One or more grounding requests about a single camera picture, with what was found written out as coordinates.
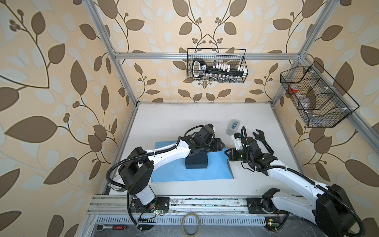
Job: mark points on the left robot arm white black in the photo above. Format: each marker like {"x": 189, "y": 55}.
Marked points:
{"x": 134, "y": 173}

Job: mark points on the right black wire basket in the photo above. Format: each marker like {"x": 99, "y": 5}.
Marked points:
{"x": 322, "y": 101}

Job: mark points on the black wire basket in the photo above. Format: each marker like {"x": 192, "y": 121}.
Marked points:
{"x": 322, "y": 101}
{"x": 234, "y": 57}

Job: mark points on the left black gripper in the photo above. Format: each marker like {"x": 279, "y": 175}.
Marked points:
{"x": 218, "y": 144}

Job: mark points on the light blue wrapping paper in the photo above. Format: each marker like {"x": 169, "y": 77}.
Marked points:
{"x": 176, "y": 171}

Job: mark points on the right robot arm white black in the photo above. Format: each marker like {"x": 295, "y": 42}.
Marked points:
{"x": 328, "y": 207}

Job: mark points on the black socket set holder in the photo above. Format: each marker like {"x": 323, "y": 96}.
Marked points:
{"x": 200, "y": 69}

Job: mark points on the dark blue gift box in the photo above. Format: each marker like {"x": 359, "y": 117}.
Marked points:
{"x": 198, "y": 161}

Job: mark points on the clear tape roll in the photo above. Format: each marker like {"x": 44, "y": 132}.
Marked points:
{"x": 190, "y": 219}

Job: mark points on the ratchet wrench red handle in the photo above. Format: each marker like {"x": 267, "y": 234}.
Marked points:
{"x": 102, "y": 227}

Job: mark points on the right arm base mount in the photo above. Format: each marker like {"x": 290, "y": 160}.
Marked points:
{"x": 262, "y": 206}

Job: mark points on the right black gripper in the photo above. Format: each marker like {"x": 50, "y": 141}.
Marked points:
{"x": 231, "y": 155}

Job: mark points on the back black wire basket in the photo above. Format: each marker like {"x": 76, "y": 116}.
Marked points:
{"x": 234, "y": 57}

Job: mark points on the aluminium mounting rail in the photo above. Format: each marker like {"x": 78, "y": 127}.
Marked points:
{"x": 201, "y": 205}

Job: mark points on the grey tape dispenser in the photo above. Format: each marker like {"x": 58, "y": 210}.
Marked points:
{"x": 233, "y": 127}

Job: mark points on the black adjustable wrench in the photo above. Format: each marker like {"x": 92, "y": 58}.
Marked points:
{"x": 260, "y": 136}

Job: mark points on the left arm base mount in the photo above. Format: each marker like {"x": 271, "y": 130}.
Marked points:
{"x": 159, "y": 205}

